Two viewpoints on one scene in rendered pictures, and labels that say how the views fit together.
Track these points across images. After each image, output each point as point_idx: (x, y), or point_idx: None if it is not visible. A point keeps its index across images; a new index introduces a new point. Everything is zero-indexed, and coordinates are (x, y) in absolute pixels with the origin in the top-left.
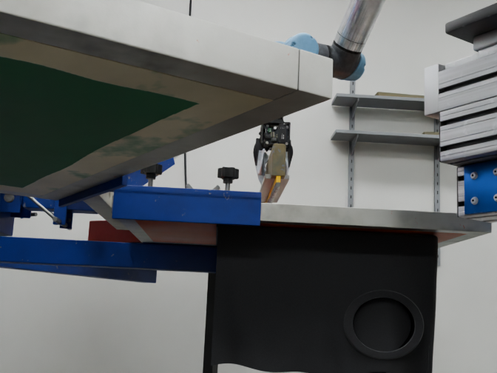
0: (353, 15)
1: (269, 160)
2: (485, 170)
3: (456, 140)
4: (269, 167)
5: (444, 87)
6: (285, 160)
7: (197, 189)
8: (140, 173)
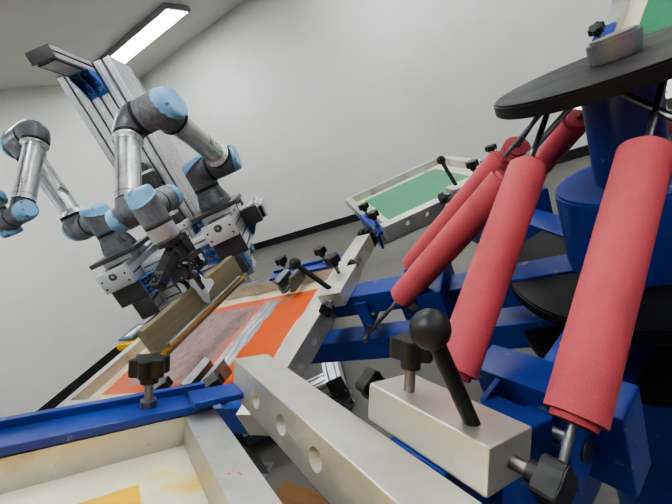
0: (141, 181)
1: (219, 274)
2: (244, 252)
3: (246, 241)
4: (224, 277)
5: (235, 223)
6: None
7: (303, 263)
8: (326, 251)
